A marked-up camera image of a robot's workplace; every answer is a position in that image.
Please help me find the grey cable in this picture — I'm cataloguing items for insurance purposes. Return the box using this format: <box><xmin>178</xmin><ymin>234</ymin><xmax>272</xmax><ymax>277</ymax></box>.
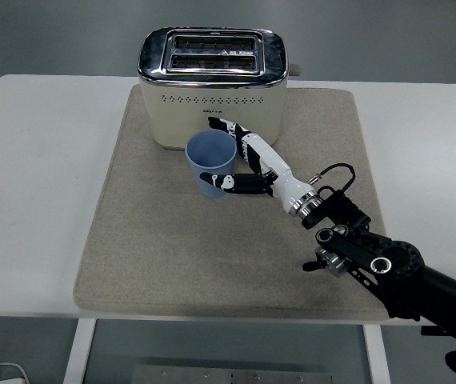
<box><xmin>0</xmin><ymin>362</ymin><xmax>29</xmax><ymax>384</ymax></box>

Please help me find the white table leg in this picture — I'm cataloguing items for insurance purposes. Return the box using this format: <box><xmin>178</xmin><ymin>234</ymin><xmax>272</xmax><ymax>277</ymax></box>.
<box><xmin>362</xmin><ymin>324</ymin><xmax>392</xmax><ymax>384</ymax></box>
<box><xmin>62</xmin><ymin>318</ymin><xmax>97</xmax><ymax>384</ymax></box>

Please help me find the cream and chrome toaster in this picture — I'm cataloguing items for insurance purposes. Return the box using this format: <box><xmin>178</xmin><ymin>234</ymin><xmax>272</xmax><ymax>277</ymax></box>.
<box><xmin>136</xmin><ymin>26</ymin><xmax>303</xmax><ymax>153</ymax></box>

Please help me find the blue ribbed plastic cup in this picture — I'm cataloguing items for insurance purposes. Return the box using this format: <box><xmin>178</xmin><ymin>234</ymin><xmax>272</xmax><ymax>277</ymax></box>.
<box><xmin>185</xmin><ymin>129</ymin><xmax>238</xmax><ymax>200</ymax></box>

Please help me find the beige felt mat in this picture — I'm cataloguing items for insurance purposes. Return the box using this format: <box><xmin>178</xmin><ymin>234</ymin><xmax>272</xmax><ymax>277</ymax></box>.
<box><xmin>71</xmin><ymin>86</ymin><xmax>404</xmax><ymax>321</ymax></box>

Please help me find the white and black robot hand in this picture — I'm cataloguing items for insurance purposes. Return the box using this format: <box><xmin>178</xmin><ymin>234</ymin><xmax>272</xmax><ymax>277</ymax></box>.
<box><xmin>199</xmin><ymin>116</ymin><xmax>317</xmax><ymax>216</ymax></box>

